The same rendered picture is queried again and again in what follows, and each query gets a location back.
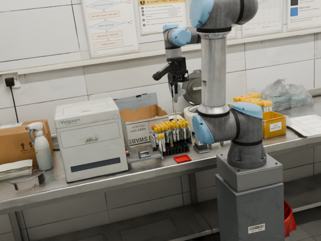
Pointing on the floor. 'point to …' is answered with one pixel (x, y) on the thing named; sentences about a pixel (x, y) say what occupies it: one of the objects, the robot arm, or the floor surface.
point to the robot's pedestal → (250, 212)
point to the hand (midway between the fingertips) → (174, 100)
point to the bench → (158, 230)
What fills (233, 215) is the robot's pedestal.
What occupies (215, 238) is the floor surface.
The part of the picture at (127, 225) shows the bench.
